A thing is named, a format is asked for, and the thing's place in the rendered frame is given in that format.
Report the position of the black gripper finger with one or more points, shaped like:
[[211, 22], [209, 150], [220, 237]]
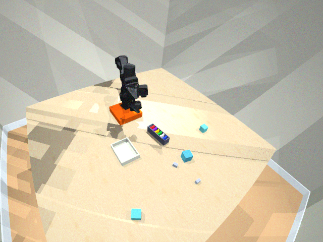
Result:
[[135, 107], [132, 89]]

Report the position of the teal flat block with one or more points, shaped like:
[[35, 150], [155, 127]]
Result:
[[203, 128]]

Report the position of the small light blue block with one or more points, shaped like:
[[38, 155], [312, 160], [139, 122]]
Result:
[[136, 214]]

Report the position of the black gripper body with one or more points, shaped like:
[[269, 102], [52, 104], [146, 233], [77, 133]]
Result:
[[129, 80]]

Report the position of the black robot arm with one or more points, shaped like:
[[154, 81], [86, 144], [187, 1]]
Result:
[[128, 70]]

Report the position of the teal cube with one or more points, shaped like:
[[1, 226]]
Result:
[[186, 156]]

